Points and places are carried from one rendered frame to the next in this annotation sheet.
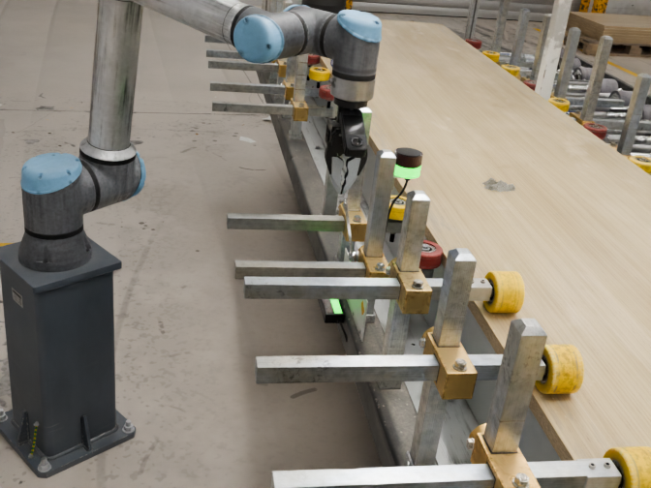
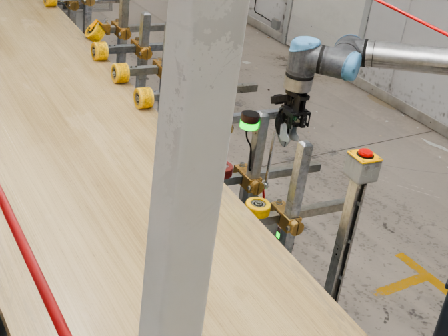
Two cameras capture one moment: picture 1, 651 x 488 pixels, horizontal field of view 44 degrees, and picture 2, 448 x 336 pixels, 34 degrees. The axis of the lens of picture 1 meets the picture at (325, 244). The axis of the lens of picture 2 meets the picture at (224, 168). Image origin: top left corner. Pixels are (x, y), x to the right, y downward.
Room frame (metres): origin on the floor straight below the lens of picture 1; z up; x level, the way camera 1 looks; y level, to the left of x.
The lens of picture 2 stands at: (3.64, -0.94, 2.08)
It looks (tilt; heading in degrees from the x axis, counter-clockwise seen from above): 28 degrees down; 161
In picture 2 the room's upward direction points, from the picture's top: 8 degrees clockwise
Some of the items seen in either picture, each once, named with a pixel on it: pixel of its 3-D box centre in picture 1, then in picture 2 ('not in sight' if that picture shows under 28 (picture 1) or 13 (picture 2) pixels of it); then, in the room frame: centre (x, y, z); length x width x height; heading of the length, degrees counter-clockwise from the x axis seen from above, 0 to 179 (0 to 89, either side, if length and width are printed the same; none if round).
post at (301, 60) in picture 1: (299, 80); not in sight; (2.81, 0.16, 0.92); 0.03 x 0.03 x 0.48; 12
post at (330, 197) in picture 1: (335, 149); (343, 246); (2.09, 0.00, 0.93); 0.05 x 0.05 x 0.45; 12
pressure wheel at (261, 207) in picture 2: (394, 220); (255, 217); (1.82, -0.17, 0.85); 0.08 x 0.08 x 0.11
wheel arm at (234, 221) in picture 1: (316, 224); (307, 211); (1.78, 0.03, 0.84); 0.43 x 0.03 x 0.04; 102
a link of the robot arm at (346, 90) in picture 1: (351, 87); (299, 83); (1.62, -0.02, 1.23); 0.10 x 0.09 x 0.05; 102
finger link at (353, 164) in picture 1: (348, 171); (285, 137); (1.63, -0.03, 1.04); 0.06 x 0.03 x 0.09; 12
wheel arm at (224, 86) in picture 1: (266, 89); not in sight; (3.00, 0.29, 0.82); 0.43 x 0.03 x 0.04; 102
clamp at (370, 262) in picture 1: (374, 267); (247, 179); (1.57, -0.11, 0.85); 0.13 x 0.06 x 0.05; 12
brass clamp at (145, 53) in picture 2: not in sight; (141, 49); (0.59, -0.32, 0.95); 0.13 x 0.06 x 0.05; 12
